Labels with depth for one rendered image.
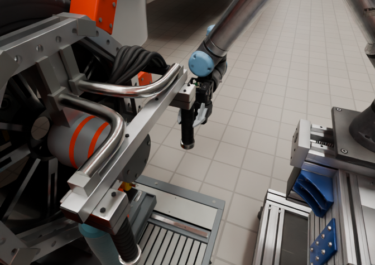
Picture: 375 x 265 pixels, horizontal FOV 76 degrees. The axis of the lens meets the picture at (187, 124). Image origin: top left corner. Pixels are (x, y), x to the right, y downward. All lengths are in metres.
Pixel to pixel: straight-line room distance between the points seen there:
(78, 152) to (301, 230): 1.02
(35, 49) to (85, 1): 0.19
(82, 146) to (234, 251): 1.02
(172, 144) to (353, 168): 1.25
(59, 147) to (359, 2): 0.78
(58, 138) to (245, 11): 0.52
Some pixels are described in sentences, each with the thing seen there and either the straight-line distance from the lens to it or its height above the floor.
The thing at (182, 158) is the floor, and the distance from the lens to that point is 1.69.
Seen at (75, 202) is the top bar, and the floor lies 0.98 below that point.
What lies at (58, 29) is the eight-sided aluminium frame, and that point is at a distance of 0.54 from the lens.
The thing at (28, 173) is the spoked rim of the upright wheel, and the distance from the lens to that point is 0.70.
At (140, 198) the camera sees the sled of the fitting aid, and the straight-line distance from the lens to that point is 1.33.
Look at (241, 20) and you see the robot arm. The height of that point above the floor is 1.08.
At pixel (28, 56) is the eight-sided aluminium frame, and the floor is 1.10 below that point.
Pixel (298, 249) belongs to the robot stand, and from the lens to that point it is 1.24.
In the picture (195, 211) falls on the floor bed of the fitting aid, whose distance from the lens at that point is 1.37.
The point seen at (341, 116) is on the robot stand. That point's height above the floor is 0.82.
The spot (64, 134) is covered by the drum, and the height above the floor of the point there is 0.91.
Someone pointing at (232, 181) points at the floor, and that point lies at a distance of 1.60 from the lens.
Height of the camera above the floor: 1.27
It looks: 41 degrees down
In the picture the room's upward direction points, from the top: straight up
